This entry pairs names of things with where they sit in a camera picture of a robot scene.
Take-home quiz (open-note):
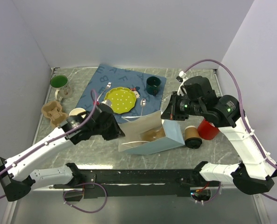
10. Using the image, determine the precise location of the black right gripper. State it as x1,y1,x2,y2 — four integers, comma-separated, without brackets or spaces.
161,91,204,120

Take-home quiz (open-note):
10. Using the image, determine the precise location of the brown paper coffee cup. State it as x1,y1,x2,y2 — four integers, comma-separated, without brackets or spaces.
185,126,200,141

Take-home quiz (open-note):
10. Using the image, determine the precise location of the light blue paper bag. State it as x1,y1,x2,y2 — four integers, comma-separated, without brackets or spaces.
118,111,185,155

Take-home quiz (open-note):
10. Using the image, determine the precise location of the brown cardboard cup carrier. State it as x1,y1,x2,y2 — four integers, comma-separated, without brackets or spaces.
141,127,165,142

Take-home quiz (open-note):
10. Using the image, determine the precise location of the stack of brown paper cups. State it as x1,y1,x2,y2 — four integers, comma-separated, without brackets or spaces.
69,108,86,118

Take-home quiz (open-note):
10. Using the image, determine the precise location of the black plastic cup lid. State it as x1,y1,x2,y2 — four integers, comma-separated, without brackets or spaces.
185,137,202,149

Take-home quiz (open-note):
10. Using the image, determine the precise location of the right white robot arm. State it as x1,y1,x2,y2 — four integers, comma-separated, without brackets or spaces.
161,76,277,195

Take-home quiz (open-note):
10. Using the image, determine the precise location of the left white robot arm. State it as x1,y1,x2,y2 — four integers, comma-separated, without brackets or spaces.
0,103,125,202

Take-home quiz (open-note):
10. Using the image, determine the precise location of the silver spoon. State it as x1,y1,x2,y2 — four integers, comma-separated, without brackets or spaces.
140,98,147,116

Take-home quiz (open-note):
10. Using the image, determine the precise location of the green polka dot plate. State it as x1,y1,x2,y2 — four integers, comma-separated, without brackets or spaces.
104,87,136,114

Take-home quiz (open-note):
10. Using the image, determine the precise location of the dark teal mug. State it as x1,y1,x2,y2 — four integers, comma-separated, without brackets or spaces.
146,76,161,96

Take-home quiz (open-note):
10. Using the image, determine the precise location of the red cup with stirrers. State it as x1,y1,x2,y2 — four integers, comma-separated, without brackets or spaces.
197,119,220,140

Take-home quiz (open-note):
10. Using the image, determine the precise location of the blue letter placemat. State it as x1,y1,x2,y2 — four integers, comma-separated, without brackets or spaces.
76,64,166,124

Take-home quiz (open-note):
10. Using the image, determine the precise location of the small cartoon figure toy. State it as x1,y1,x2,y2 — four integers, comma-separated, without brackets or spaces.
130,86,140,98

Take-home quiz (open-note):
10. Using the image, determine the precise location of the silver fork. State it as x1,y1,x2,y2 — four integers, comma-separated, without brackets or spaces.
97,82,112,101

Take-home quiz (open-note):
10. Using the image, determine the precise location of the green interior floral mug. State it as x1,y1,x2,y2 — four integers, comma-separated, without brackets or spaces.
50,75,73,101

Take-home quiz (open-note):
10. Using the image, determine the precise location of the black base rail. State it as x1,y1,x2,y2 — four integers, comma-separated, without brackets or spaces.
54,169,207,199

